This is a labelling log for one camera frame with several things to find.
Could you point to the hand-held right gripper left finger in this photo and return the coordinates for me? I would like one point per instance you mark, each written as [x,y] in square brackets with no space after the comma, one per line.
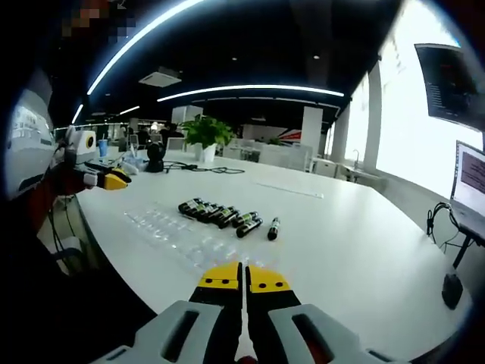
[182,330]

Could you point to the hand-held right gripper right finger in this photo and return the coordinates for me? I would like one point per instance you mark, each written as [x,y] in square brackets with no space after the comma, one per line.
[303,333]

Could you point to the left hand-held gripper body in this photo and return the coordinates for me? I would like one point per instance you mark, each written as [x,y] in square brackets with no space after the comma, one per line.
[81,146]

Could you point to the clear plastic blister box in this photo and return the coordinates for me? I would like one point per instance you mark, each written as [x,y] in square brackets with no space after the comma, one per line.
[182,231]

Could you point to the row of dark medicine bottles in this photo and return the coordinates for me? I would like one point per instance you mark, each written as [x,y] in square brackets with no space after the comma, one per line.
[216,214]

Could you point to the single green-label medicine bottle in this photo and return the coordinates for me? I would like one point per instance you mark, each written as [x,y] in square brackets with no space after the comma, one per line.
[273,228]

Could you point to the blue cup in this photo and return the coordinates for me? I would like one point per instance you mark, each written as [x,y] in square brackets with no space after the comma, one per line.
[102,148]

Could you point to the black round desk device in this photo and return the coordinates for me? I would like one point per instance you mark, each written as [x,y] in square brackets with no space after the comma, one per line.
[154,157]

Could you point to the green potted plant white pot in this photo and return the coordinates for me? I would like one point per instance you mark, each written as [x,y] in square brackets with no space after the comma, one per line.
[206,136]

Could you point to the ceiling air vent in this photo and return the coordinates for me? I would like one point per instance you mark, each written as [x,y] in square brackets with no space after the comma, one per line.
[160,77]

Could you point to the long ceiling light strip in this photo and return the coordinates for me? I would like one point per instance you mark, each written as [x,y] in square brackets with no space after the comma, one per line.
[140,38]

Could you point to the clear plastic sheet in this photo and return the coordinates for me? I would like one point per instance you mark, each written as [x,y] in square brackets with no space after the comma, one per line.
[290,189]

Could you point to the black computer mouse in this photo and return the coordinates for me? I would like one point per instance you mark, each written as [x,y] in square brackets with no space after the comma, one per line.
[452,290]

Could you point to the curved ceiling light strip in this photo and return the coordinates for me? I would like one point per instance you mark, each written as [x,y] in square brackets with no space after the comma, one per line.
[250,91]

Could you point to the sink faucet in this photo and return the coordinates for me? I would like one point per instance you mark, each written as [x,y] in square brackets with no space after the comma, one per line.
[356,156]

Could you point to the black laptop stand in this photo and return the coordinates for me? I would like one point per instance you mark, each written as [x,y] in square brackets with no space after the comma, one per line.
[468,242]

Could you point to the laptop with bright screen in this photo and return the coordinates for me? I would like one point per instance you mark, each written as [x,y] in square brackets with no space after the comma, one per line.
[470,182]

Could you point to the dark wall monitor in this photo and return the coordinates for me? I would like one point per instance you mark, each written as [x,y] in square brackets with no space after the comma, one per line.
[451,85]

